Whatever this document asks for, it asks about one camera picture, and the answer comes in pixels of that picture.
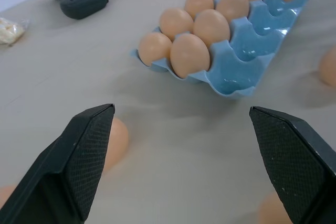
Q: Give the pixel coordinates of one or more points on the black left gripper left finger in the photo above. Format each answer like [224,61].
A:
[65,166]

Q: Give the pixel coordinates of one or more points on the clear bag of white pieces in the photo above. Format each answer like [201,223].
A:
[9,32]

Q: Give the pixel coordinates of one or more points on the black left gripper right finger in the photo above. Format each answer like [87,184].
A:
[294,161]

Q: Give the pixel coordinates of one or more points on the blue plastic egg tray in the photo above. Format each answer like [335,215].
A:
[241,45]

